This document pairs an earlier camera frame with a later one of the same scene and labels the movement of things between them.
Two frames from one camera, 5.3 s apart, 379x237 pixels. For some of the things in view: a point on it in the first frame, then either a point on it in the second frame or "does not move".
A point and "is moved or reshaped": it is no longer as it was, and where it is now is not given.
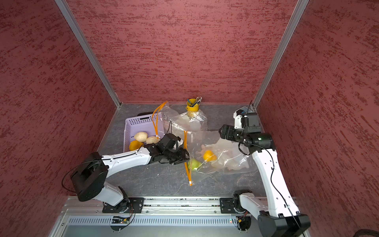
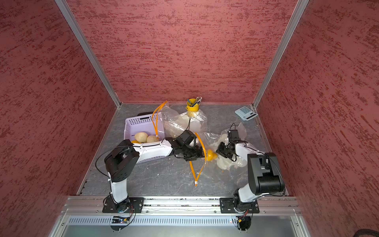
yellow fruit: (208, 156) does not move
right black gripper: (229, 135) → (220, 151)
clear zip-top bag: (193, 121) does not move
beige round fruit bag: (152, 139) does not move
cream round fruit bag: (141, 136) does not move
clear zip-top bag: (211, 153) is moved or reshaped
